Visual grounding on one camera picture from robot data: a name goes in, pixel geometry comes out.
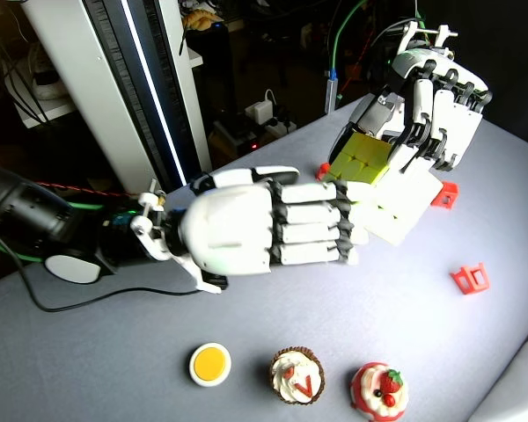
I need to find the white power strip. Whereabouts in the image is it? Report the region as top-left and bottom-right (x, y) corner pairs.
(263, 114), (298, 136)

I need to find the black box with red light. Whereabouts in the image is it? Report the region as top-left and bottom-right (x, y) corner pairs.
(211, 118), (261, 156)

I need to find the blue white adapter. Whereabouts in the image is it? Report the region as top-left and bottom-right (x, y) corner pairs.
(325, 69), (340, 116)

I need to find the grey table cloth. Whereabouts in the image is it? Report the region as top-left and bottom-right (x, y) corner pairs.
(0, 91), (528, 422)

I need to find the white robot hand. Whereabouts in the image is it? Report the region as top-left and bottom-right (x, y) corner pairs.
(327, 47), (495, 173)
(178, 164), (371, 277)

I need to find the Rubik's cube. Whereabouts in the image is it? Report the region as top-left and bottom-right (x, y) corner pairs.
(324, 131), (444, 246)

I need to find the toy cupcake brown wrapper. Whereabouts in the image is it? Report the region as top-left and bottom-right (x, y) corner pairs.
(269, 346), (326, 406)

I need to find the toy bread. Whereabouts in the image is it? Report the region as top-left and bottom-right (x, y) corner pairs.
(180, 8), (224, 32)

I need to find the toy strawberry cream cake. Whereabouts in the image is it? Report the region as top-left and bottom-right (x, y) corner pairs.
(349, 361), (411, 422)

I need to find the green cable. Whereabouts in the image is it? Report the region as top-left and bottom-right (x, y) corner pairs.
(329, 0), (369, 74)

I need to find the white shoe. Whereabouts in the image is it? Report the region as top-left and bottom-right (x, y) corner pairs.
(28, 41), (70, 101)

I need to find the white button with yellow cap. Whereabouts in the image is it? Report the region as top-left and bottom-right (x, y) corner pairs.
(187, 342), (233, 388)

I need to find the white charger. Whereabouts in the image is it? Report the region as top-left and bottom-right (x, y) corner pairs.
(245, 89), (278, 125)

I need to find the black cable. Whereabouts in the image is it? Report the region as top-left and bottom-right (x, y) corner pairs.
(0, 217), (203, 314)

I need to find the white column with black strips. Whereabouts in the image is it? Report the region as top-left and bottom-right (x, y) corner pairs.
(20, 0), (213, 208)

